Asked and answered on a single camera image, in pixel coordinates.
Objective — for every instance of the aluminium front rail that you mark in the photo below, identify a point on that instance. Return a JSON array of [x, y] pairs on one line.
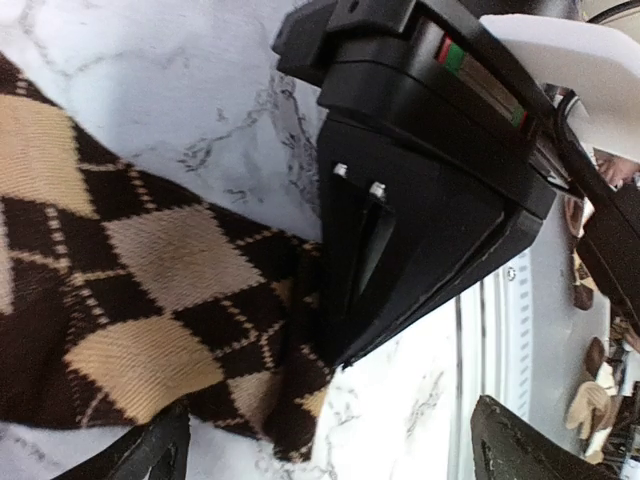
[[494, 343]]

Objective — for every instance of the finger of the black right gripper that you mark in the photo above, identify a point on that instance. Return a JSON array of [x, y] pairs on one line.
[[404, 232]]

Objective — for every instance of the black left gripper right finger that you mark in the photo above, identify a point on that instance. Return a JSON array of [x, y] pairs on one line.
[[505, 447]]

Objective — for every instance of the brown argyle sock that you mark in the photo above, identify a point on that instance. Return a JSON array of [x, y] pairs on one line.
[[123, 292]]

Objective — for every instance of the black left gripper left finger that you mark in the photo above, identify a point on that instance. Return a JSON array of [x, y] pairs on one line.
[[157, 450]]

